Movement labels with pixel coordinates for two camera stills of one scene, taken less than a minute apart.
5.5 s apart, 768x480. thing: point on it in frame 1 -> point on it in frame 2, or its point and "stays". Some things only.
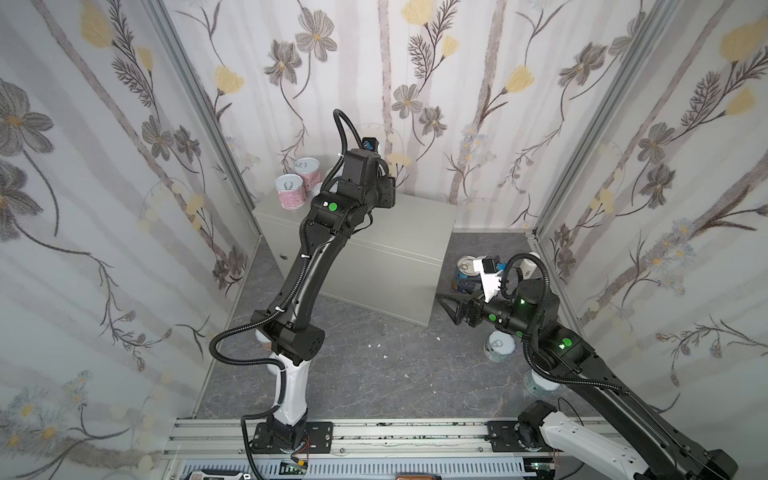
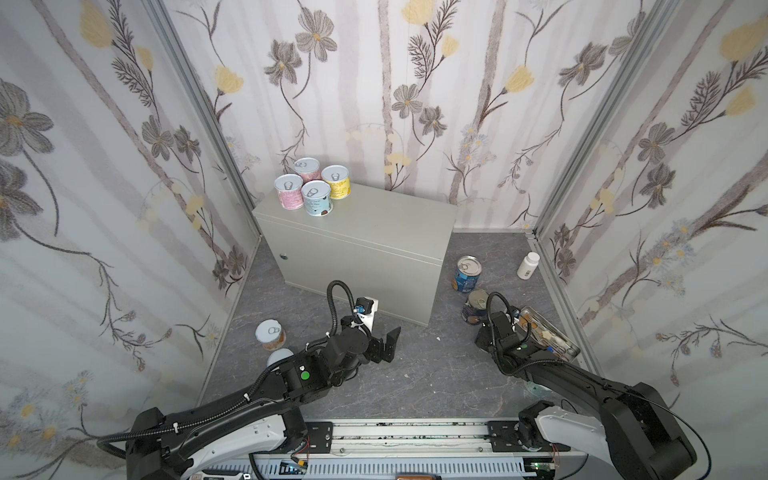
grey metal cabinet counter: (391, 262) stays
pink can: (291, 192) stays
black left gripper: (384, 192) -> (377, 345)
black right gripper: (466, 311) -> (527, 335)
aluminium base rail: (219, 449) stays
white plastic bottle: (528, 266) stays
